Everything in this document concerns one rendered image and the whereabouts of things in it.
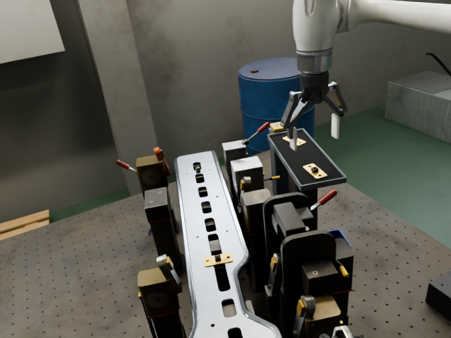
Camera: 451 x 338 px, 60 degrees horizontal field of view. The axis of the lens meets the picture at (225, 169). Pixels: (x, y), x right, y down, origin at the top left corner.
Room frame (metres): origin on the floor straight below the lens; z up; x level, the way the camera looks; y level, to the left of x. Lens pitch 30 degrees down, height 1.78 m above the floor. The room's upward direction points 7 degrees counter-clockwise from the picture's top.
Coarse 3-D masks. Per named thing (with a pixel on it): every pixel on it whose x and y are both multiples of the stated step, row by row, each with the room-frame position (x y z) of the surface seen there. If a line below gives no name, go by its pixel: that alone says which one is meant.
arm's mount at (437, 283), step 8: (448, 272) 0.88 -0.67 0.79; (440, 280) 0.86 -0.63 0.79; (448, 280) 0.85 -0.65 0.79; (432, 288) 0.84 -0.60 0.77; (440, 288) 0.83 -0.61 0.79; (448, 288) 0.82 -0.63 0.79; (432, 296) 0.84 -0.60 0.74; (440, 296) 0.81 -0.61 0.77; (448, 296) 0.79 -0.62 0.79; (432, 304) 0.83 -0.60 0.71; (440, 304) 0.81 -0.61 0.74; (448, 304) 0.79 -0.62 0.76; (440, 312) 0.80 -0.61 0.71; (448, 312) 0.78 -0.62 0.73
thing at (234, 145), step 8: (224, 144) 1.47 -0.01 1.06; (232, 144) 1.46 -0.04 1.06; (240, 144) 1.45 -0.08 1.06; (224, 152) 1.43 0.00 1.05; (232, 152) 1.42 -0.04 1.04; (240, 152) 1.42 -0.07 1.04; (224, 160) 1.47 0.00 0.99; (232, 160) 1.42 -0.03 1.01; (232, 184) 1.42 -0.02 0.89; (232, 192) 1.42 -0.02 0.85; (232, 200) 1.42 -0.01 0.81
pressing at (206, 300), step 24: (192, 168) 1.41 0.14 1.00; (216, 168) 1.38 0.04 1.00; (192, 192) 1.23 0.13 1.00; (216, 192) 1.20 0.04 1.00; (192, 216) 1.08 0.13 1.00; (216, 216) 1.06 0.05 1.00; (192, 240) 0.95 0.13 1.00; (240, 240) 0.92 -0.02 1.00; (192, 264) 0.85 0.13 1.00; (240, 264) 0.82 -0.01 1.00; (192, 288) 0.76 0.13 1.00; (216, 288) 0.74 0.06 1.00; (240, 288) 0.73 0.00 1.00; (192, 312) 0.68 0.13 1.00; (216, 312) 0.67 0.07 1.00; (240, 312) 0.66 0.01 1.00; (192, 336) 0.61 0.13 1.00; (216, 336) 0.60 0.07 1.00; (264, 336) 0.58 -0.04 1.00
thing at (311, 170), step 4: (312, 164) 1.04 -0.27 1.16; (304, 168) 1.03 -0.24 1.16; (308, 168) 1.02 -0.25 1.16; (312, 168) 1.00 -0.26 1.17; (316, 168) 1.00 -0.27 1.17; (312, 172) 0.99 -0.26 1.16; (316, 172) 0.99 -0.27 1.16; (320, 172) 0.99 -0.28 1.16; (324, 172) 0.98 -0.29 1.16; (316, 176) 0.97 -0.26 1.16; (320, 176) 0.97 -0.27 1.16; (324, 176) 0.96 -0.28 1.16
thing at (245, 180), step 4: (244, 180) 1.09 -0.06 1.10; (248, 180) 1.09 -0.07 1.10; (240, 184) 1.11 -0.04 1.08; (244, 184) 1.09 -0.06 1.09; (248, 184) 1.09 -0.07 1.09; (244, 188) 1.09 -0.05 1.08; (248, 188) 1.09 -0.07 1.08; (240, 196) 1.12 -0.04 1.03; (240, 200) 1.11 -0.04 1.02; (240, 204) 1.10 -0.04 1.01; (240, 208) 1.10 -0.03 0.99
